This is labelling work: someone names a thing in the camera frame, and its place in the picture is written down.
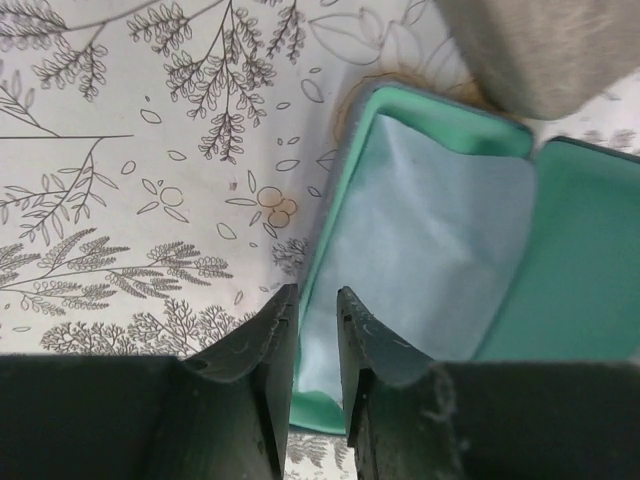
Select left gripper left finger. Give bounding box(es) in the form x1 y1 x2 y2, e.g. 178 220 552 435
1 284 298 479

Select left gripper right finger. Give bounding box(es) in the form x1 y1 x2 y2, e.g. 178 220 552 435
337 287 639 479

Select light blue cloth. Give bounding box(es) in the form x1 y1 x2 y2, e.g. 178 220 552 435
298 115 536 400

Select grey-blue glasses case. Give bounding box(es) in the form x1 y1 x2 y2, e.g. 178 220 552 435
290 81 639 434

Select beige felt glasses case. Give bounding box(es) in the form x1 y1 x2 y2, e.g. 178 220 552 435
437 1 639 120

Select floral table mat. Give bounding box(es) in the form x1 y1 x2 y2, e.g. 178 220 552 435
1 1 639 479

